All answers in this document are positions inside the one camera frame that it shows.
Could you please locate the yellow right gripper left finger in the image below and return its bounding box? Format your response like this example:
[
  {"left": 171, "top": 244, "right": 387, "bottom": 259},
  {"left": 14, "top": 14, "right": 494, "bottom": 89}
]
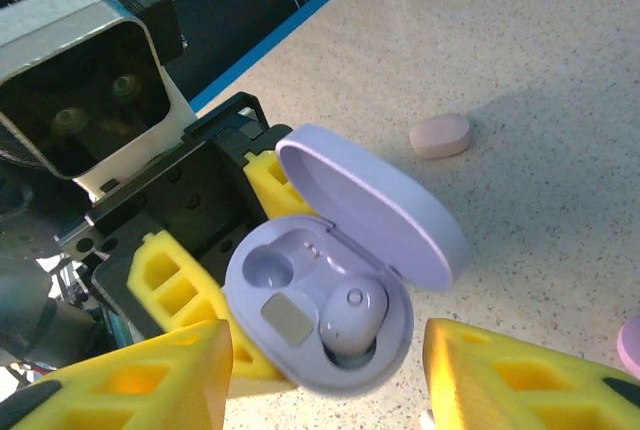
[{"left": 0, "top": 318, "right": 235, "bottom": 430}]

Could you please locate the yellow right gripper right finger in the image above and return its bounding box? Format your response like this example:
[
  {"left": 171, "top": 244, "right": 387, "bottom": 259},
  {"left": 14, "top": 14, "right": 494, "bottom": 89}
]
[{"left": 422, "top": 317, "right": 640, "bottom": 430}]

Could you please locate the lavender charging case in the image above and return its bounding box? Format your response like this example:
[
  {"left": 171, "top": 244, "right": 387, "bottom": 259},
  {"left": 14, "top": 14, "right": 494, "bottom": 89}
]
[{"left": 223, "top": 123, "right": 470, "bottom": 396}]

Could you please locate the pinkish purple charging case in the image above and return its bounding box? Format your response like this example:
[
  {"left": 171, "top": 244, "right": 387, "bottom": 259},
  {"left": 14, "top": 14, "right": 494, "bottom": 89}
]
[{"left": 617, "top": 314, "right": 640, "bottom": 379}]

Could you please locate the lavender earbud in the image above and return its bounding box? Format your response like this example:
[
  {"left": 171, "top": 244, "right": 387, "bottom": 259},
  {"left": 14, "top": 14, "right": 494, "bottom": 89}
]
[{"left": 319, "top": 274, "right": 390, "bottom": 357}]

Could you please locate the pale pink charging case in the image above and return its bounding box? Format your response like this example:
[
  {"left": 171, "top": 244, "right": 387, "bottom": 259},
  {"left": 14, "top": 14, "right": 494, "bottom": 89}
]
[{"left": 408, "top": 113, "right": 472, "bottom": 160}]

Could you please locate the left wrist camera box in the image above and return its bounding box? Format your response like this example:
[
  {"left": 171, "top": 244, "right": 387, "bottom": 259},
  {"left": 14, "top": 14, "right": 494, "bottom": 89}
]
[{"left": 0, "top": 0, "right": 197, "bottom": 197}]

